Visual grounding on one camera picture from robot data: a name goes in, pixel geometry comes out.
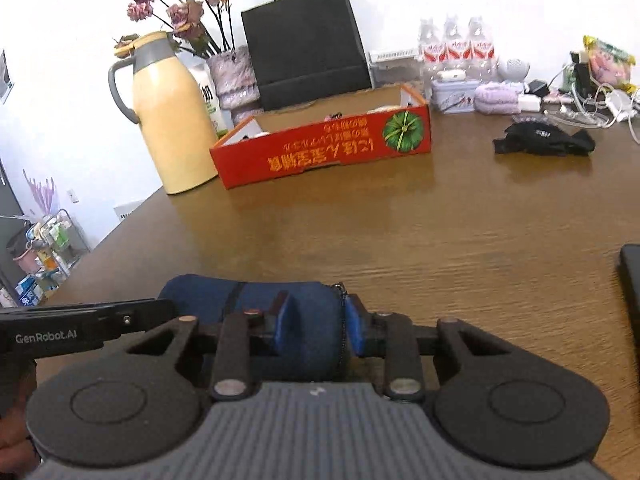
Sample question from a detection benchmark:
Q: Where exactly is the purple rolled towel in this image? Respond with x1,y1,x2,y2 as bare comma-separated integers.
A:
474,83,521,116

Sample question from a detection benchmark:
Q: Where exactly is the black cloth pouch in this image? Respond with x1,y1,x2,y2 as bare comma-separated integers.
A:
492,122,597,157

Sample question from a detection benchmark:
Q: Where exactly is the navy zip case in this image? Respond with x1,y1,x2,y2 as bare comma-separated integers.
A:
157,274,352,382

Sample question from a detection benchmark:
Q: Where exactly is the white flat box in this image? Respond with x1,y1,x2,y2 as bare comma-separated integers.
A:
369,47,421,64

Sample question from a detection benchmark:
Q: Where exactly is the white cable tangle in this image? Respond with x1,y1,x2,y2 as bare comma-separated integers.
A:
545,87,640,146

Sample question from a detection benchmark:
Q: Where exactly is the black upright device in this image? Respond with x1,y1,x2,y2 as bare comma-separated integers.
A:
565,50,592,97

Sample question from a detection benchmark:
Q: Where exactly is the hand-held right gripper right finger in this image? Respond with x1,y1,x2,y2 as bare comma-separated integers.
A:
345,294,538,403

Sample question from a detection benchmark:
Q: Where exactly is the black paper bag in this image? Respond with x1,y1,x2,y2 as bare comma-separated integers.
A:
241,0,373,111

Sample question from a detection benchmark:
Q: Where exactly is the wire storage rack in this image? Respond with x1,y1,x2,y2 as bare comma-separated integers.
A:
0,207,94,308

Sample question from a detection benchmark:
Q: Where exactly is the yellow pink snack packet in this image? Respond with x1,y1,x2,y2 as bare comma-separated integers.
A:
583,35,637,86

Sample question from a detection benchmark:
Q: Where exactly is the clear plastic container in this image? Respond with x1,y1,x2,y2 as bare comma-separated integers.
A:
372,60,426,96

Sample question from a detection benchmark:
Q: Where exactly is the wall picture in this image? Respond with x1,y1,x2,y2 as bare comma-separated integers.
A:
0,50,14,106

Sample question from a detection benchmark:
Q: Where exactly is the purple dried flower bunch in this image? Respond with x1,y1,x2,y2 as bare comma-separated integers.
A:
22,169,61,219

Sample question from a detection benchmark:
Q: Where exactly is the red cardboard box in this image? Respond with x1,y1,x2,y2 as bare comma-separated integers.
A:
209,84,432,190

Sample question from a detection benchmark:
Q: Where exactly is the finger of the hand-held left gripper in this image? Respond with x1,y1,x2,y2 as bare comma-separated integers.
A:
97,299,173,342

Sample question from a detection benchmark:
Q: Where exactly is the white green milk carton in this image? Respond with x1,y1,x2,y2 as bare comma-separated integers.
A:
190,62,228,141

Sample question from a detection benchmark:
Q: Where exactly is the silver tin box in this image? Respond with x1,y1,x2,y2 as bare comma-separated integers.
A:
431,79,476,112

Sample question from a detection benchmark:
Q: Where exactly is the yellow thermos jug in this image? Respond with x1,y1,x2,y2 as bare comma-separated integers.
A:
108,31,219,195

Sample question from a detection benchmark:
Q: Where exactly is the dried rose bouquet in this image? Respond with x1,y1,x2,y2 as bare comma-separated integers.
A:
114,0,236,58

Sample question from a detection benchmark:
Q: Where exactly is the purple white vase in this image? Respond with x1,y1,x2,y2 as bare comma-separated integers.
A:
206,45,262,113

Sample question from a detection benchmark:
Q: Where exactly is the white round speaker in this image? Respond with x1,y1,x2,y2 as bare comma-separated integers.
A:
500,57,531,84

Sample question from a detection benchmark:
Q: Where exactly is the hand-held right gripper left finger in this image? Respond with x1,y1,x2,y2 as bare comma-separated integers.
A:
102,292,299,402

